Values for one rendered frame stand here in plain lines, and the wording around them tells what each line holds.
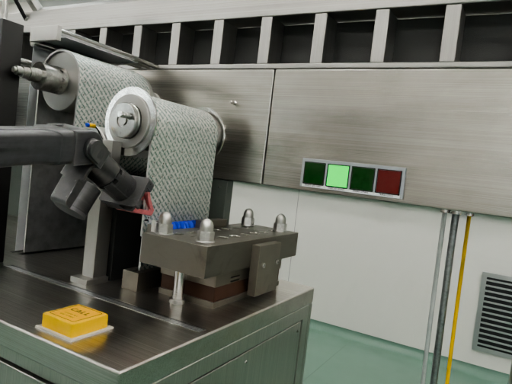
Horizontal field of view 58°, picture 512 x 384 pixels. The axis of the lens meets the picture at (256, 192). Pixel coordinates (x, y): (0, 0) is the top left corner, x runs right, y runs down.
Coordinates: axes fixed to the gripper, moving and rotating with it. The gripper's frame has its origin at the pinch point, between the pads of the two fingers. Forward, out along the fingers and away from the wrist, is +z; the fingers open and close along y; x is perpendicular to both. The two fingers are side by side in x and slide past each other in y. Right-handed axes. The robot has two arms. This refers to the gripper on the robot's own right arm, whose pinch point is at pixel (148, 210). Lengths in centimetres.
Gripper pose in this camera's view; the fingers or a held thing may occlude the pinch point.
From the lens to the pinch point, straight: 101.8
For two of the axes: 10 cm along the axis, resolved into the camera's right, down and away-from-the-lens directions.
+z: 3.7, 5.1, 7.8
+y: 8.6, 1.2, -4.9
